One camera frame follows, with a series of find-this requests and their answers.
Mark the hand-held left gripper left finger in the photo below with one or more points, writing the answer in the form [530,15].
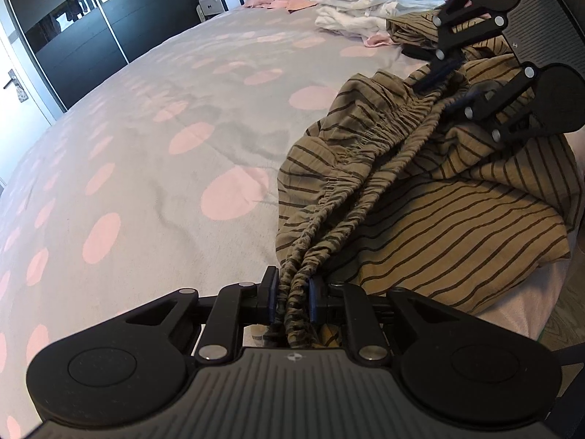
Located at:
[273,293]

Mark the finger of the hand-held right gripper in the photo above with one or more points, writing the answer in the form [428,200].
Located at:
[432,77]
[462,100]

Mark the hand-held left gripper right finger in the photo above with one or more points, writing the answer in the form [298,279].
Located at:
[313,302]

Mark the brown striped pants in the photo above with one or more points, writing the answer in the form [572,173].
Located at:
[411,219]

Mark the pile of white clothes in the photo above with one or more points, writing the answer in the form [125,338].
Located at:
[352,11]

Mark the small pink cloth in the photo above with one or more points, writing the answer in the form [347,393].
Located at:
[377,40]

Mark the black sliding wardrobe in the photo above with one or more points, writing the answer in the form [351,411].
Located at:
[91,32]

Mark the white door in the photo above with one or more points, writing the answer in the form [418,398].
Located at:
[25,91]

